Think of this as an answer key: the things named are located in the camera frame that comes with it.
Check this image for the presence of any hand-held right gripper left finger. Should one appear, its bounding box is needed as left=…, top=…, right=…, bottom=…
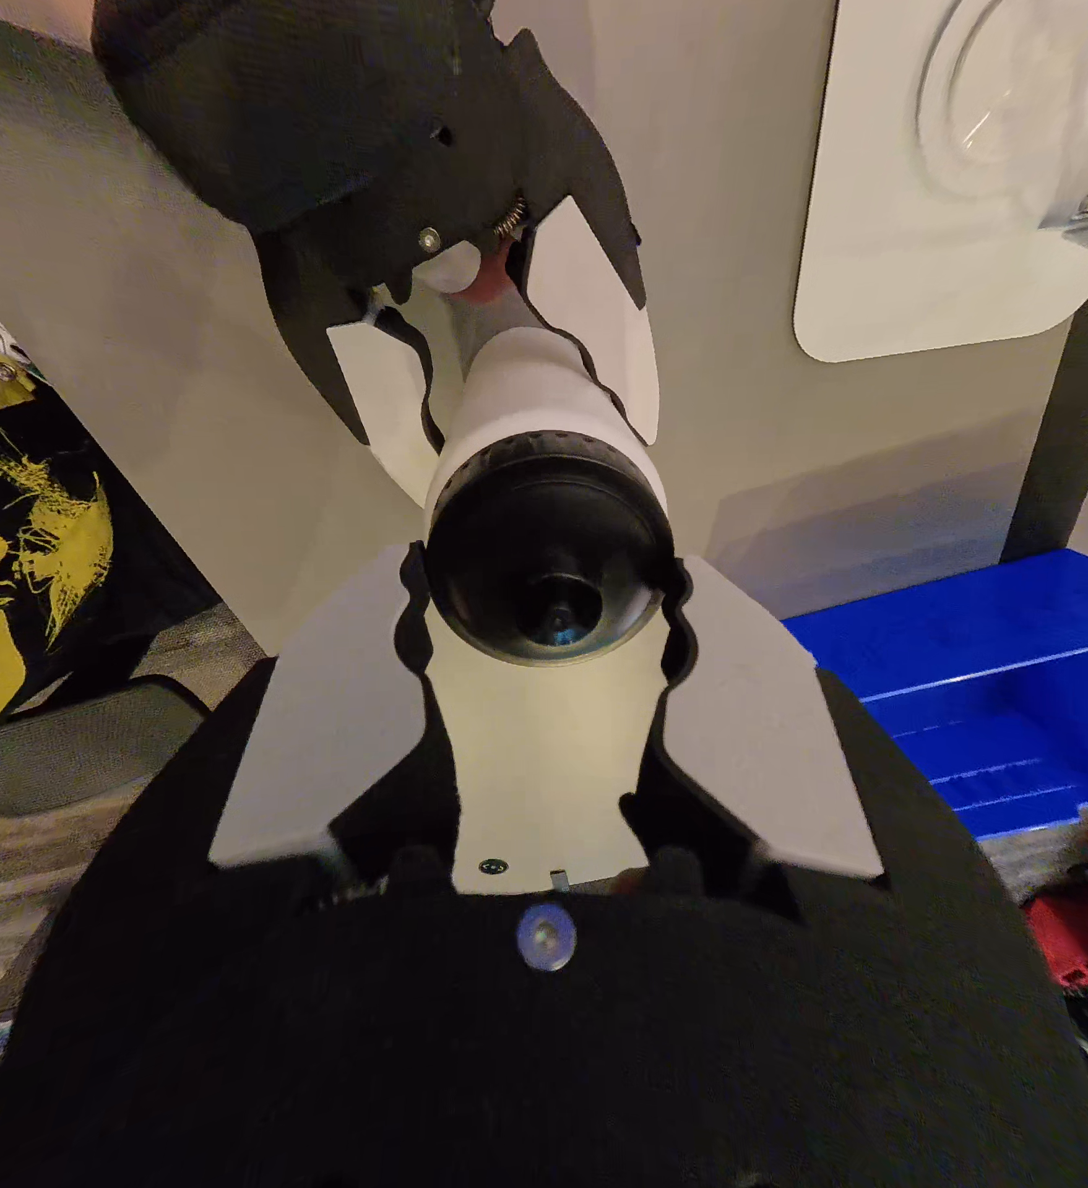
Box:
left=209, top=543, right=456, bottom=884

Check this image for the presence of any grey padded armrest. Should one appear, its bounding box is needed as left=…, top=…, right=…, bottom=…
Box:
left=0, top=678, right=211, bottom=823

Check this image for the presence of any black bottle lid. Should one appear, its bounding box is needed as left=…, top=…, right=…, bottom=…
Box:
left=424, top=432, right=679, bottom=666

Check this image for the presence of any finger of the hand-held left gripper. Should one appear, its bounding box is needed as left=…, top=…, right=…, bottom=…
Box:
left=328, top=308, right=456, bottom=507
left=508, top=196, right=662, bottom=447

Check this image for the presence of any clear round stand foot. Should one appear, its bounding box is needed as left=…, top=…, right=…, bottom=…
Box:
left=913, top=0, right=1088, bottom=271

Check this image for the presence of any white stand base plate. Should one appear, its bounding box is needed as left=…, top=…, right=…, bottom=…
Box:
left=794, top=0, right=1088, bottom=364

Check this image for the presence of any white bottle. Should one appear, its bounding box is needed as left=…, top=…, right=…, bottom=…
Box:
left=428, top=327, right=668, bottom=499

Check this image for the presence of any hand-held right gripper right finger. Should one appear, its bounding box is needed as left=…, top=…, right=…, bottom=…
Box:
left=623, top=554, right=885, bottom=896

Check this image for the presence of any black yellow printed shirt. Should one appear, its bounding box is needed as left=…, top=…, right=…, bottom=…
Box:
left=0, top=261, right=230, bottom=762

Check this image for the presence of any red container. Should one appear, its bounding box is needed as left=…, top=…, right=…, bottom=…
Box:
left=1019, top=809, right=1088, bottom=995

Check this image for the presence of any blue plastic bin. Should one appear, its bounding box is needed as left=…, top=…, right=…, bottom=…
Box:
left=786, top=549, right=1088, bottom=841

